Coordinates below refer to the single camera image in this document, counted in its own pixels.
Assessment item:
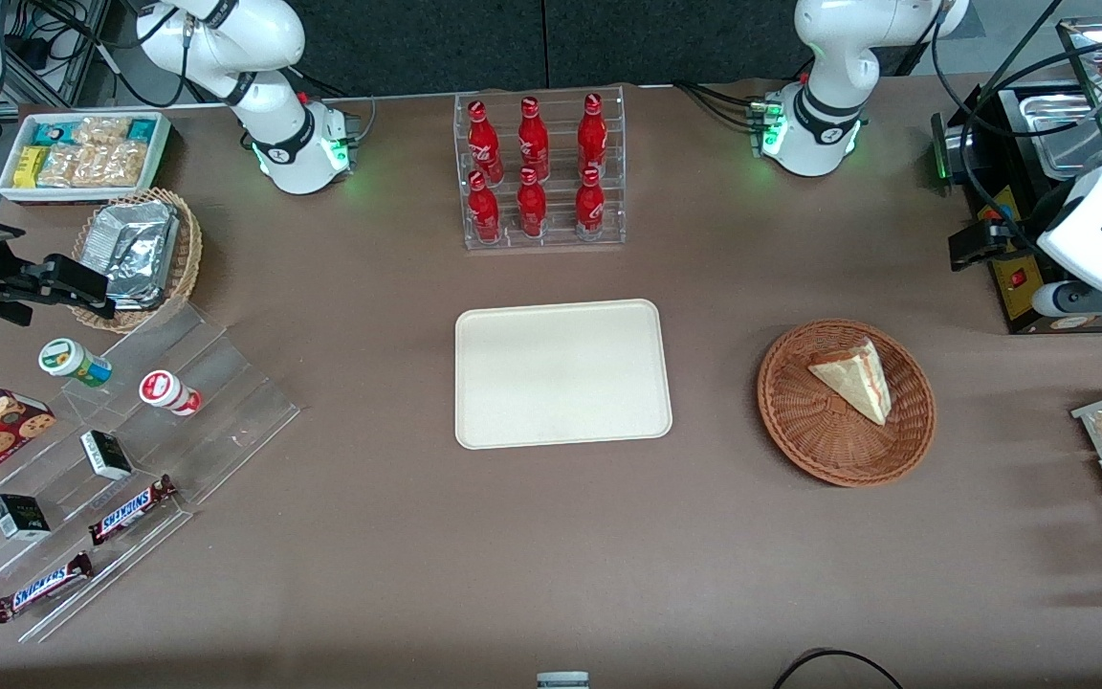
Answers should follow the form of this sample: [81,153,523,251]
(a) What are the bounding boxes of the aluminium frame profile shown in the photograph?
[0,0,114,108]

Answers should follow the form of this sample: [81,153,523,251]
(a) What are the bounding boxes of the steel warmer pan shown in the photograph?
[999,90,1102,181]

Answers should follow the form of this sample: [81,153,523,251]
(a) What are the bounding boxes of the green lid yogurt cup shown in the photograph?
[38,338,115,389]

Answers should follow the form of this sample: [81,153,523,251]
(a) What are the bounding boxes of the black right base cables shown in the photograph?
[295,69,378,146]

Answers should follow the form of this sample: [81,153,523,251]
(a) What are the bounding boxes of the red cola bottle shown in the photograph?
[467,171,503,243]
[577,92,608,179]
[467,100,505,185]
[574,166,606,239]
[516,167,549,238]
[518,97,551,183]

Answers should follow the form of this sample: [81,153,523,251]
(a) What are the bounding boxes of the black cable bundle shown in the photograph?
[8,0,190,108]

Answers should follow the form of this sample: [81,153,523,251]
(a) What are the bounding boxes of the red lid yogurt cup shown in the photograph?
[138,369,204,417]

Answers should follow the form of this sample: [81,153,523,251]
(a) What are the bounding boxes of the yellow snack packet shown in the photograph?
[12,145,51,189]

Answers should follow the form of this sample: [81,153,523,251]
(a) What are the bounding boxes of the black floor cable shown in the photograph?
[770,648,907,689]

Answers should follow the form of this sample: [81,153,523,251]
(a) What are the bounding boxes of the clear cracker bag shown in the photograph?
[82,141,149,189]
[73,116,132,150]
[37,144,93,189]

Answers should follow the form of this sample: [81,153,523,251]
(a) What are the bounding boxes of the clear acrylic bottle rack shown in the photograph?
[453,85,628,251]

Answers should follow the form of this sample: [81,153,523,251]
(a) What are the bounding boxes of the black base cables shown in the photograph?
[295,69,378,146]
[672,80,766,127]

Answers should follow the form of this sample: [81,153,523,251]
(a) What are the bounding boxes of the silver foil package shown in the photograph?
[84,201,180,280]
[103,272,175,311]

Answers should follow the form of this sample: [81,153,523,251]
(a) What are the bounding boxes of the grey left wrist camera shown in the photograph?
[1031,280,1102,319]

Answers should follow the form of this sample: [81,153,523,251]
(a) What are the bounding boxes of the black food warmer machine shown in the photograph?
[930,17,1102,336]

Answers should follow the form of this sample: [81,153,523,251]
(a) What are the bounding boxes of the small black box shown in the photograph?
[79,429,135,481]
[0,493,53,543]

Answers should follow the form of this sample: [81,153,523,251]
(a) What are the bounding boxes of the white rectangular snack bin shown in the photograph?
[0,111,173,206]

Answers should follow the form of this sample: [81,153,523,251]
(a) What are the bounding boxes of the clear acrylic stepped stand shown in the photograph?
[0,303,302,644]

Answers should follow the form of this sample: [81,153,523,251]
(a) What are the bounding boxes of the large brown wicker basket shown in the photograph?
[757,319,937,488]

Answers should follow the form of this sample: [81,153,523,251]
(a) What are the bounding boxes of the black left base cables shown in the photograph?
[672,80,766,127]

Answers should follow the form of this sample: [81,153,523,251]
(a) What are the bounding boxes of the small tan wicker basket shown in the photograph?
[72,188,204,334]

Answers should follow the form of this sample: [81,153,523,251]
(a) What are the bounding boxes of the snickers chocolate bar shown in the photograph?
[0,551,95,625]
[88,475,179,547]

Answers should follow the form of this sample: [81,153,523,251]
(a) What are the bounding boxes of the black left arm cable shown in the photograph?
[931,0,1102,252]

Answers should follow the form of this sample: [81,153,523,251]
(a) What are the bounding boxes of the cream plastic tray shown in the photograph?
[454,299,673,451]

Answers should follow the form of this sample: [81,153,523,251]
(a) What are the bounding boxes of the triangular sandwich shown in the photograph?
[807,337,894,428]

